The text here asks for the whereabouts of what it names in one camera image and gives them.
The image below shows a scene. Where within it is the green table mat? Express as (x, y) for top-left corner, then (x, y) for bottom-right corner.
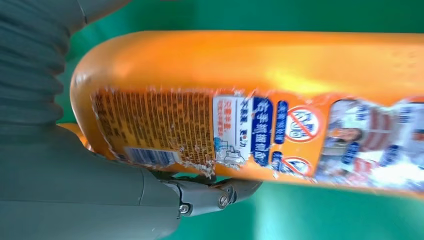
(54, 0), (424, 240)

